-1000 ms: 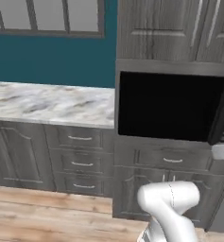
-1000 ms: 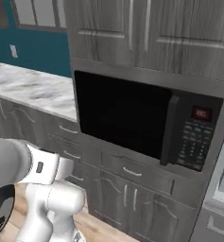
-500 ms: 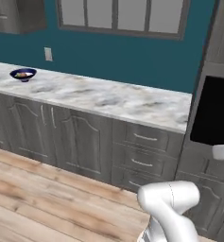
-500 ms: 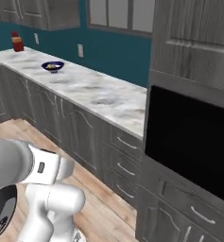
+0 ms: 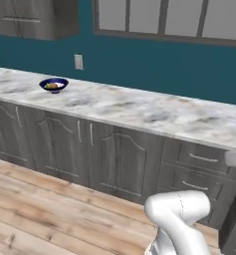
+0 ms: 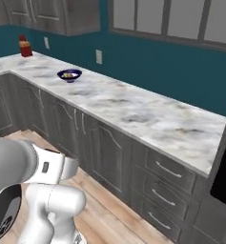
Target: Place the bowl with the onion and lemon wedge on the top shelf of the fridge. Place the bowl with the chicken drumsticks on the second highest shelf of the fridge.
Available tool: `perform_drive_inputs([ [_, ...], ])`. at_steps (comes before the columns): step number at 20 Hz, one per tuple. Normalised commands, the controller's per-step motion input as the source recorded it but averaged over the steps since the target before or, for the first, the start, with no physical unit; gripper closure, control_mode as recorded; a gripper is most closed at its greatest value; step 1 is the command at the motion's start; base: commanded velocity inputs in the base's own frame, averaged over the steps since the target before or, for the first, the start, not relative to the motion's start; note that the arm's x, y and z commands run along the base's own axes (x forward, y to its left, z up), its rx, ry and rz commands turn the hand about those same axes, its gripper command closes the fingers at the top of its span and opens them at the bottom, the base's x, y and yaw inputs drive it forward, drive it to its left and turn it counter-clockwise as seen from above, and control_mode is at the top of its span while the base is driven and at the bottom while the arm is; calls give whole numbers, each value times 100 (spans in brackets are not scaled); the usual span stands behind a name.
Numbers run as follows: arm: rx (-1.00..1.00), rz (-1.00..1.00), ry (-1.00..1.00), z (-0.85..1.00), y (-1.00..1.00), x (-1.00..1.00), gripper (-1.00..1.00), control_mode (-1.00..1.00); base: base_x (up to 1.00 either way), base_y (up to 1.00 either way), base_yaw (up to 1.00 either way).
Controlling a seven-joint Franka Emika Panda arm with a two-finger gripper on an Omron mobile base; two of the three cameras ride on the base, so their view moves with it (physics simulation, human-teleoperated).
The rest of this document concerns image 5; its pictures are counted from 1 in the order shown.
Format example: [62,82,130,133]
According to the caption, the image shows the grey wall cupboard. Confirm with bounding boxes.
[0,0,81,42]

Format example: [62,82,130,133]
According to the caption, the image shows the grey drawer front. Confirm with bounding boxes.
[156,161,236,201]
[160,136,236,176]

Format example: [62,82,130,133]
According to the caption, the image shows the silver cupboard door handle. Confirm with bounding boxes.
[76,120,83,143]
[15,106,23,129]
[89,123,95,147]

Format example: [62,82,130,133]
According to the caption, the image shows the dark appliance door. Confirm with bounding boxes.
[218,174,236,255]

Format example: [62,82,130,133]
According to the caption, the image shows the grey-framed window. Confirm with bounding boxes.
[92,0,236,49]

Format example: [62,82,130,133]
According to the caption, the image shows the grey base cupboard door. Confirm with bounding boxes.
[88,121,164,205]
[0,99,37,171]
[22,109,92,188]

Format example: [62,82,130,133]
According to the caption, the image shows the dark blue bowl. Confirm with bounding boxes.
[39,77,70,95]

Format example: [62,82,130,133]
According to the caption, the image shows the white wall outlet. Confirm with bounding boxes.
[74,54,85,71]

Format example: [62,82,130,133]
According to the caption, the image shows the silver drawer handle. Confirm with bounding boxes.
[181,180,210,192]
[187,152,220,164]

